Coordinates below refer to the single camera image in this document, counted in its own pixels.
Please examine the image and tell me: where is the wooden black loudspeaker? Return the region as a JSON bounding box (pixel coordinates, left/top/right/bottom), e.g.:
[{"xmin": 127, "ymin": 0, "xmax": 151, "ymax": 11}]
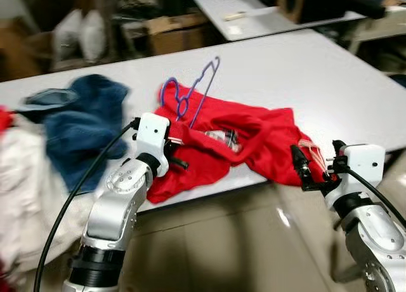
[{"xmin": 277, "ymin": 0, "xmax": 356, "ymax": 23}]

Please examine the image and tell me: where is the beige remote control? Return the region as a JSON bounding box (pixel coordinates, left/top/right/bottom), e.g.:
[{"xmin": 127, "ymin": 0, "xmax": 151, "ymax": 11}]
[{"xmin": 222, "ymin": 11, "xmax": 248, "ymax": 21}]

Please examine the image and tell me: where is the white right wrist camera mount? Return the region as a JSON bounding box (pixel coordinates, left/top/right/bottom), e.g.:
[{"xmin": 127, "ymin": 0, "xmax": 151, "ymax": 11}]
[{"xmin": 333, "ymin": 143, "xmax": 386, "ymax": 197}]

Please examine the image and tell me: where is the white pillow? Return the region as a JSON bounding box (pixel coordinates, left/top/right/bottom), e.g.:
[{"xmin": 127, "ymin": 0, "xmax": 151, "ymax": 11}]
[
  {"xmin": 52, "ymin": 11, "xmax": 83, "ymax": 61},
  {"xmin": 79, "ymin": 10, "xmax": 107, "ymax": 61}
]

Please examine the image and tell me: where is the blue plastic clothes hanger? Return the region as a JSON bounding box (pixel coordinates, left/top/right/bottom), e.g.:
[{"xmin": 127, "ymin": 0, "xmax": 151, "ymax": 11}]
[{"xmin": 160, "ymin": 56, "xmax": 221, "ymax": 129}]

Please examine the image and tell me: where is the red sweater with plaid lining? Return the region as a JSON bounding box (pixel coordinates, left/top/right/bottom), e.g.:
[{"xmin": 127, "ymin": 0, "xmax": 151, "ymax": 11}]
[{"xmin": 146, "ymin": 81, "xmax": 337, "ymax": 204}]

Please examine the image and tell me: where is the white side desk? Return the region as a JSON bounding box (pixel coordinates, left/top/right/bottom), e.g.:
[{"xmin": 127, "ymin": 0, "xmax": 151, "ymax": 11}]
[{"xmin": 346, "ymin": 10, "xmax": 406, "ymax": 58}]

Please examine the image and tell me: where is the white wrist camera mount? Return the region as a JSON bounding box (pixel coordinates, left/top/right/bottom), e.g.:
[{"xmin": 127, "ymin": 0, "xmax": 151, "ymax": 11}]
[
  {"xmin": 135, "ymin": 112, "xmax": 171, "ymax": 177},
  {"xmin": 333, "ymin": 143, "xmax": 386, "ymax": 197}
]

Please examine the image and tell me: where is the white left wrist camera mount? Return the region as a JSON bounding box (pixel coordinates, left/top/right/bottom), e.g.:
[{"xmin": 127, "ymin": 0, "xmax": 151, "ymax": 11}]
[{"xmin": 135, "ymin": 112, "xmax": 171, "ymax": 177}]

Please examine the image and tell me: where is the red cloth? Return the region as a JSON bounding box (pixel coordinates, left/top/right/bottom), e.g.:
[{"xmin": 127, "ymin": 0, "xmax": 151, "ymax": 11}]
[{"xmin": 0, "ymin": 107, "xmax": 15, "ymax": 131}]

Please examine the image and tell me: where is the brown wicker chair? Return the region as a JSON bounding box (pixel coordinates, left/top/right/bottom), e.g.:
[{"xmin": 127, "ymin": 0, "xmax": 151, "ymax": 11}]
[{"xmin": 0, "ymin": 0, "xmax": 83, "ymax": 83}]

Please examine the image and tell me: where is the blue denim jacket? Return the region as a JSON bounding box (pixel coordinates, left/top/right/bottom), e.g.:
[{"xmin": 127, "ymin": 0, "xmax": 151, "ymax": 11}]
[{"xmin": 16, "ymin": 74, "xmax": 131, "ymax": 194}]

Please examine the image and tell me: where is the cardboard box with S print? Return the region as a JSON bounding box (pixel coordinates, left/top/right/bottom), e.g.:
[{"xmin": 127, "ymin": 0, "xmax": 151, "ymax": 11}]
[{"xmin": 145, "ymin": 14, "xmax": 210, "ymax": 56}]

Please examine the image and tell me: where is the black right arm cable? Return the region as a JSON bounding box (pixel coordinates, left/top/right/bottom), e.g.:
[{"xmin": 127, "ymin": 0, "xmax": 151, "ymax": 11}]
[{"xmin": 343, "ymin": 167, "xmax": 406, "ymax": 229}]

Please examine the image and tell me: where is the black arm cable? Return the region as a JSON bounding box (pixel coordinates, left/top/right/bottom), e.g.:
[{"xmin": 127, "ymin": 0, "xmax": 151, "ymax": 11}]
[
  {"xmin": 343, "ymin": 167, "xmax": 406, "ymax": 229},
  {"xmin": 32, "ymin": 117, "xmax": 140, "ymax": 292}
]

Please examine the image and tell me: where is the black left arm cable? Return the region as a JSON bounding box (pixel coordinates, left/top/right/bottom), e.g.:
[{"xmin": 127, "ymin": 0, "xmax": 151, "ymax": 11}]
[{"xmin": 32, "ymin": 117, "xmax": 140, "ymax": 292}]

